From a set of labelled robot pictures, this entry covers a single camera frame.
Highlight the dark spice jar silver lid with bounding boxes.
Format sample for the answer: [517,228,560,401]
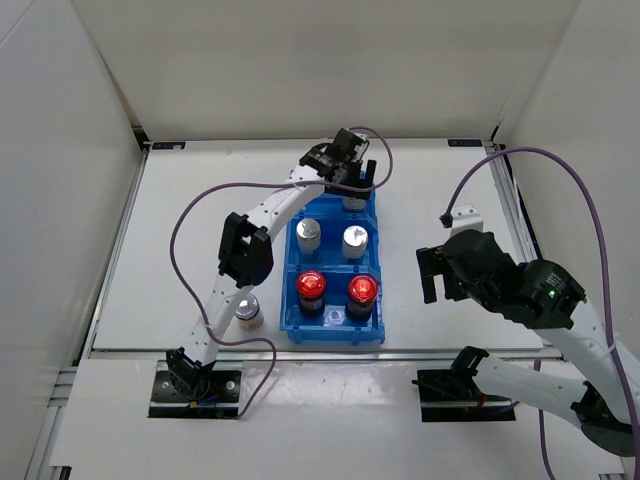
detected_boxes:
[235,293,264,331]

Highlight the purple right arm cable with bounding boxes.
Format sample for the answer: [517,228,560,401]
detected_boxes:
[438,146,640,480]

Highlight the red-capped sauce jar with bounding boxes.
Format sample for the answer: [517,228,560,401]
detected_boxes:
[346,274,379,319]
[296,270,327,315]

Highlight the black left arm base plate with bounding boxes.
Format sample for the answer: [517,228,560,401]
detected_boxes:
[147,364,242,420]

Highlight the dark spice jar labelled lid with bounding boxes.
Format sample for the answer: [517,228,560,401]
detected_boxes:
[342,197,367,213]

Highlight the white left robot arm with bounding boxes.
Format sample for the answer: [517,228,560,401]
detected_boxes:
[166,127,376,401]

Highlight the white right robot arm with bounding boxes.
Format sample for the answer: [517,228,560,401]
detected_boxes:
[416,230,639,457]

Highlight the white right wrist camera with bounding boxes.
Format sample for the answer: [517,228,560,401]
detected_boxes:
[450,204,484,237]

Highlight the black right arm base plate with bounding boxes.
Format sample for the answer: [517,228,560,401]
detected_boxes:
[411,369,518,423]

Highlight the blue three-compartment plastic bin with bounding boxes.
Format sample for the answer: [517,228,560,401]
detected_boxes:
[280,194,386,345]

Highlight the white bead jar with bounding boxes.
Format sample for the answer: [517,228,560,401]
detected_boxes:
[296,218,321,256]
[342,225,369,260]

